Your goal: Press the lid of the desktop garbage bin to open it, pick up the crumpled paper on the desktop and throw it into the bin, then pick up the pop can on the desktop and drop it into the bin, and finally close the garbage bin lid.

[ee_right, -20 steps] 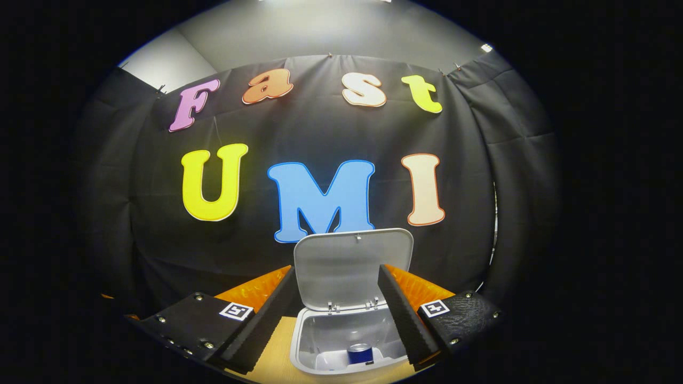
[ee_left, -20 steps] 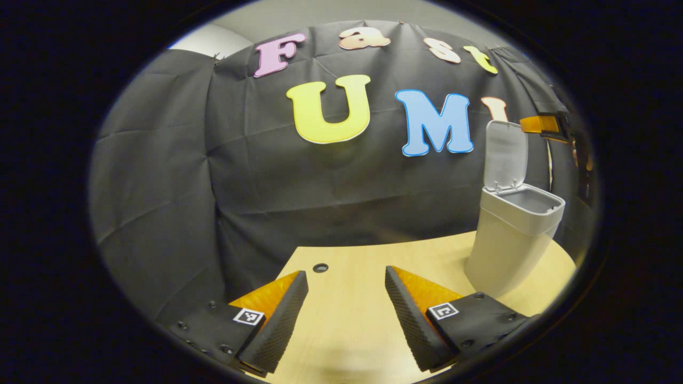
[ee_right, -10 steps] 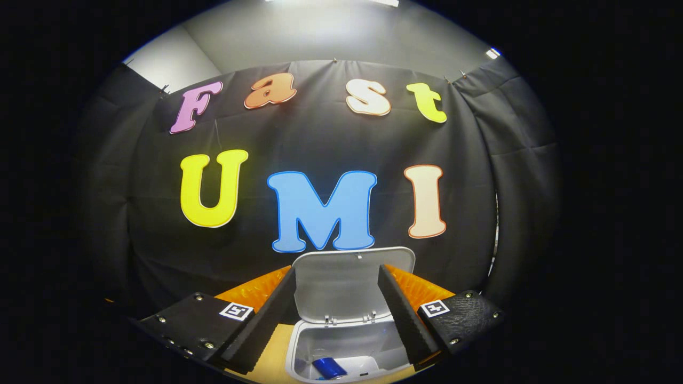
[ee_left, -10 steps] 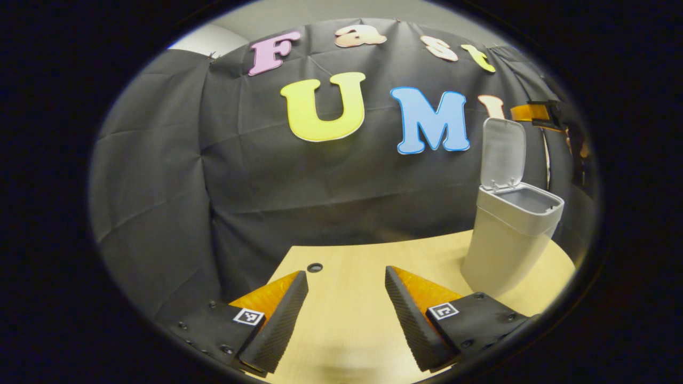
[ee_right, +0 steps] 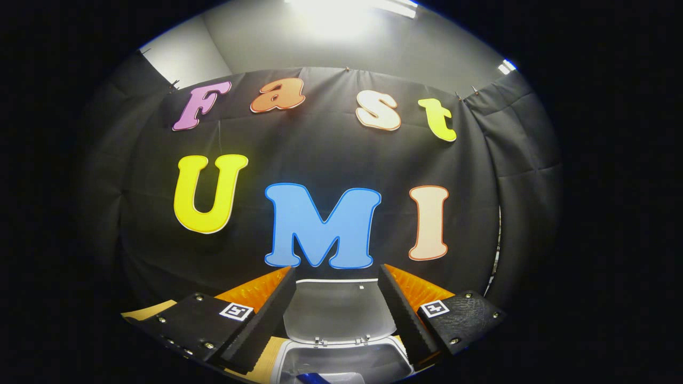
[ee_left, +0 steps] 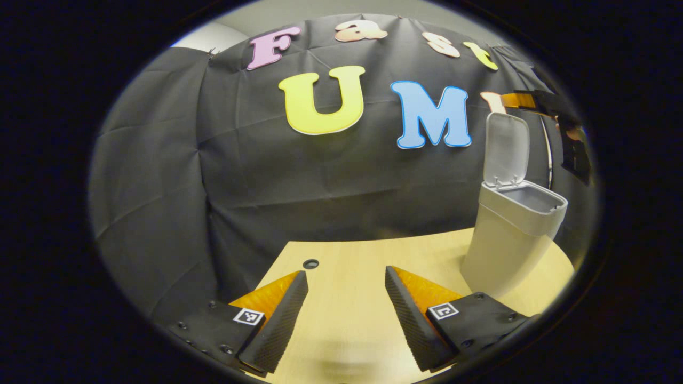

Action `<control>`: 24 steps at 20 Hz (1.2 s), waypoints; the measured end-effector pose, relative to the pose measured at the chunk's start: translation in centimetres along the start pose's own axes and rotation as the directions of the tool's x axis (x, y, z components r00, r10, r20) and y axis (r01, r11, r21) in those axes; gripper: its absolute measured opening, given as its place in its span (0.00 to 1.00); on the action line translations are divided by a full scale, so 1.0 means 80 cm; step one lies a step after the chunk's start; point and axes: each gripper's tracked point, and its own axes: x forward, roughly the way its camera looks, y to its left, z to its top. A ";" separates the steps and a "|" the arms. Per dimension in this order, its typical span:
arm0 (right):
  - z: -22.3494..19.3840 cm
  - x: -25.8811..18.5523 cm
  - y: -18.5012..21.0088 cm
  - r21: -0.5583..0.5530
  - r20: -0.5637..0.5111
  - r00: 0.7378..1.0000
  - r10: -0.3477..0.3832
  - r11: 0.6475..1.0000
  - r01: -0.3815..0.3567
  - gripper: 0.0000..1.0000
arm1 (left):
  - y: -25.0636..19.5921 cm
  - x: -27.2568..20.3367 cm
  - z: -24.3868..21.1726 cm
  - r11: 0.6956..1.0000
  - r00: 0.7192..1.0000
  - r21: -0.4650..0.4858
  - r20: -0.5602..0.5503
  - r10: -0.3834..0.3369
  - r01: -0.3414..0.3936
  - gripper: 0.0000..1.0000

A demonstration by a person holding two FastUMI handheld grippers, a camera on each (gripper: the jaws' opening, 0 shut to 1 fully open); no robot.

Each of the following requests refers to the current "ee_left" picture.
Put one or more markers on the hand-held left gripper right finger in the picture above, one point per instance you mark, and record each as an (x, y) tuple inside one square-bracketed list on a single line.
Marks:
[(413, 325)]

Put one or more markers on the black backdrop cloth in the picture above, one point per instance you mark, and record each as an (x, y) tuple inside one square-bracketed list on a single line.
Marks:
[(213, 186)]

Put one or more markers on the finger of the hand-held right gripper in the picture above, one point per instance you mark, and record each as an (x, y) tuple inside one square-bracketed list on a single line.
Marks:
[(579, 157), (541, 101)]

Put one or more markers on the wooden desktop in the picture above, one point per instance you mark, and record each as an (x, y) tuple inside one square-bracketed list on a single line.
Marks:
[(347, 320)]

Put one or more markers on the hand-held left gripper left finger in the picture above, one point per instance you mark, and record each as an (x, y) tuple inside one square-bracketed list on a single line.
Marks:
[(280, 320)]

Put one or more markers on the white desktop garbage bin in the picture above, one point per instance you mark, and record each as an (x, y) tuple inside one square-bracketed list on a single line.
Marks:
[(501, 240)]

